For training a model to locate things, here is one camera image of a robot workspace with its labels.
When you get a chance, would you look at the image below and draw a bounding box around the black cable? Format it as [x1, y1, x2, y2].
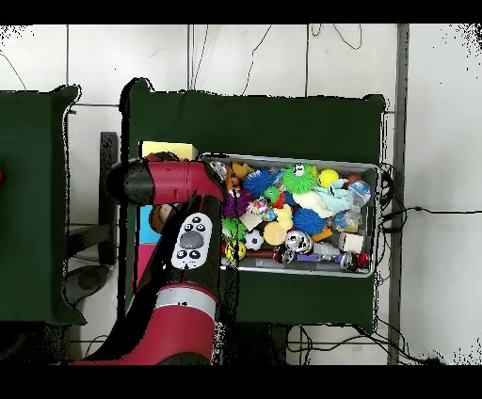
[379, 204, 482, 232]

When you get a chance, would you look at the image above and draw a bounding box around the purple spiky monster toy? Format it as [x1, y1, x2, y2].
[223, 188, 253, 219]

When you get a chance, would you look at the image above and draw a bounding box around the black stand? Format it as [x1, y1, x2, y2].
[67, 131, 120, 266]

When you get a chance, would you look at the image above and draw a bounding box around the grey floor strip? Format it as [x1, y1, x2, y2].
[387, 24, 410, 365]

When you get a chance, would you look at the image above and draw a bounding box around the yellow tennis ball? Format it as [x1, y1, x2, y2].
[316, 168, 340, 189]

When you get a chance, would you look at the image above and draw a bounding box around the grey rounded stand base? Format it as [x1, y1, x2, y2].
[62, 263, 111, 307]

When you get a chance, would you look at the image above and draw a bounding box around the mint green cloth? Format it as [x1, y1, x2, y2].
[313, 179, 355, 215]

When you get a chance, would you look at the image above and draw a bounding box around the small soccer ball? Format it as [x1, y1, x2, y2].
[244, 229, 265, 251]

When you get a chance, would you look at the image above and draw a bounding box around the wooden box with three holes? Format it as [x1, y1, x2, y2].
[131, 139, 200, 291]

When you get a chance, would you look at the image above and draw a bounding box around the dark green tablecloth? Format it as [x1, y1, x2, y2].
[0, 85, 87, 326]
[118, 77, 387, 334]

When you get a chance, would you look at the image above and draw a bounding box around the yellow smiley ball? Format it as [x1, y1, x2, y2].
[224, 240, 247, 262]

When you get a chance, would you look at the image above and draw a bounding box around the green spiky puffer toy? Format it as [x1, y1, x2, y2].
[281, 162, 318, 195]

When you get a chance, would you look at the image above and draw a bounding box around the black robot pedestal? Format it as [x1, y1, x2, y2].
[236, 323, 290, 365]

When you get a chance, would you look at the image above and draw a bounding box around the plain blue puffer ball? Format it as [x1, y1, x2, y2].
[291, 207, 326, 236]

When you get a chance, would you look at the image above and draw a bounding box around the metal mesh bin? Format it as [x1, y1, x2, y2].
[199, 152, 381, 279]

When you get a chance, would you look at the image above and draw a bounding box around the blue puffer ball with eyes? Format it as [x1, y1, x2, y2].
[241, 168, 275, 199]

